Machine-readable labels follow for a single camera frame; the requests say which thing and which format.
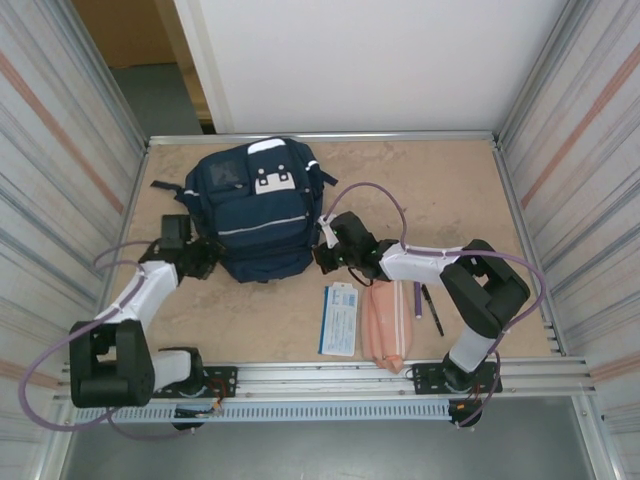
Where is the slotted grey cable duct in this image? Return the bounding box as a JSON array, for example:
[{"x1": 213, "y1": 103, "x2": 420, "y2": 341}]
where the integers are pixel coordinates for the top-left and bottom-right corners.
[{"x1": 72, "y1": 402, "x2": 454, "y2": 425}]

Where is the brown wooden door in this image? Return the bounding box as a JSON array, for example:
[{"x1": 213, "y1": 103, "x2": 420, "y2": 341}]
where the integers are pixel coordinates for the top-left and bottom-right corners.
[{"x1": 72, "y1": 0, "x2": 214, "y2": 121}]

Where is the thin aluminium table edge rail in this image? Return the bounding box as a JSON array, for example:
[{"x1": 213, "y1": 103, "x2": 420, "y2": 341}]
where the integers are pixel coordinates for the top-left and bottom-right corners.
[{"x1": 147, "y1": 130, "x2": 501, "y2": 147}]

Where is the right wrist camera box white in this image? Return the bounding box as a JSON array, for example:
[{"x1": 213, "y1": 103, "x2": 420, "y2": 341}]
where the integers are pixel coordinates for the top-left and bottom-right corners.
[{"x1": 317, "y1": 213, "x2": 341, "y2": 249}]

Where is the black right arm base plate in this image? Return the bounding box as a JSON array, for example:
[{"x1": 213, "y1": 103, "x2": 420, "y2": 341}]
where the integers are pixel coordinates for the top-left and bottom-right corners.
[{"x1": 410, "y1": 360, "x2": 501, "y2": 396}]

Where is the pink pencil case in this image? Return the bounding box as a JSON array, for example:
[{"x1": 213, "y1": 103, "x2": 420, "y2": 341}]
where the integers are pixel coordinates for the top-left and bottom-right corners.
[{"x1": 360, "y1": 279, "x2": 415, "y2": 374}]

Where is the navy blue backpack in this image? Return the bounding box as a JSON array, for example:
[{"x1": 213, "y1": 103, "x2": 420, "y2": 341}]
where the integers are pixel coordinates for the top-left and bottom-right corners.
[{"x1": 149, "y1": 135, "x2": 339, "y2": 285}]

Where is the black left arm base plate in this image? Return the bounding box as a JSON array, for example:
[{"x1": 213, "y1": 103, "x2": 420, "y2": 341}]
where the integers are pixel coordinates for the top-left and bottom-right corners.
[{"x1": 148, "y1": 365, "x2": 239, "y2": 400}]

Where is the wide aluminium mounting rail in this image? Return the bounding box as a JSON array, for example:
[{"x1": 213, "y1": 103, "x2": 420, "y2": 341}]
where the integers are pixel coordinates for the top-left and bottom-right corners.
[{"x1": 53, "y1": 355, "x2": 599, "y2": 405}]

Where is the white blue card packet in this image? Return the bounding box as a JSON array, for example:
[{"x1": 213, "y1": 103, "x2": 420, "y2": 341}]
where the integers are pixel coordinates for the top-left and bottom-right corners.
[{"x1": 317, "y1": 280, "x2": 361, "y2": 357}]

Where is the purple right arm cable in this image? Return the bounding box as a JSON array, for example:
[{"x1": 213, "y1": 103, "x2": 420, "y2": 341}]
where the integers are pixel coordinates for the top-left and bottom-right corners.
[{"x1": 324, "y1": 183, "x2": 547, "y2": 429}]

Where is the black marker pen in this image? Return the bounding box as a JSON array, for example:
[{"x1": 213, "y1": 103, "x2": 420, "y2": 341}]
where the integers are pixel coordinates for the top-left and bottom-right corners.
[{"x1": 420, "y1": 284, "x2": 445, "y2": 337}]

